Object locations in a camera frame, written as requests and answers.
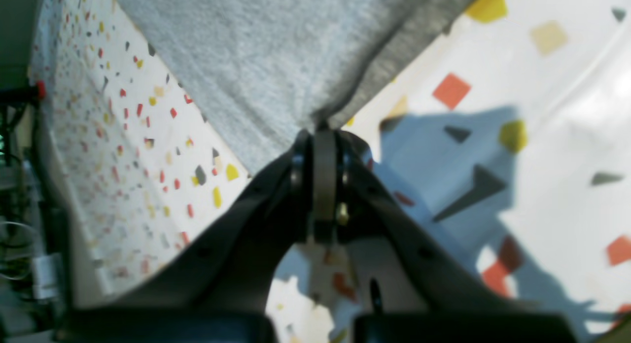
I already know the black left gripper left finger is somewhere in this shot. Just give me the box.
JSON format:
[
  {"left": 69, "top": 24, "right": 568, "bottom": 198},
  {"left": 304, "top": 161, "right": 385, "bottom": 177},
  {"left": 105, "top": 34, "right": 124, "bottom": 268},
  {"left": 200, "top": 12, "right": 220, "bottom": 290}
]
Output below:
[{"left": 112, "top": 131, "right": 313, "bottom": 313}]

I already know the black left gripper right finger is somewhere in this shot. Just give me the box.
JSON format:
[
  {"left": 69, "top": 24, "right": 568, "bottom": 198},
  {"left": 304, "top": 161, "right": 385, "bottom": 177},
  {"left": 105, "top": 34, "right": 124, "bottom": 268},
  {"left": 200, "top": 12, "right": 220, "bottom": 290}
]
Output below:
[{"left": 336, "top": 130, "right": 522, "bottom": 314}]

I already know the grey T-shirt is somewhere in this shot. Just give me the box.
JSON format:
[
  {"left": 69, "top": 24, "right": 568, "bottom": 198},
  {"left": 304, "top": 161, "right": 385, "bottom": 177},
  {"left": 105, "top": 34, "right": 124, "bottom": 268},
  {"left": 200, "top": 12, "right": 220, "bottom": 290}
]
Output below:
[{"left": 117, "top": 0, "right": 475, "bottom": 173}]

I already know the terrazzo pattern tablecloth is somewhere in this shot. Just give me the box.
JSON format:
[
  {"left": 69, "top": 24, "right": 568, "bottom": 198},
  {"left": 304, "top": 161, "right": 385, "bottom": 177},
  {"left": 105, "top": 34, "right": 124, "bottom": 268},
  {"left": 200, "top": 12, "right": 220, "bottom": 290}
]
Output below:
[{"left": 30, "top": 0, "right": 630, "bottom": 343}]

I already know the red table clamp left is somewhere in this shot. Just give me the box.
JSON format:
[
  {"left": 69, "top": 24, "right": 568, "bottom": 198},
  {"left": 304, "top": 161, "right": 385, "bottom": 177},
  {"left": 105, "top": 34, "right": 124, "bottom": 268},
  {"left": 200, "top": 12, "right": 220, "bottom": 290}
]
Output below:
[{"left": 0, "top": 81, "right": 47, "bottom": 101}]

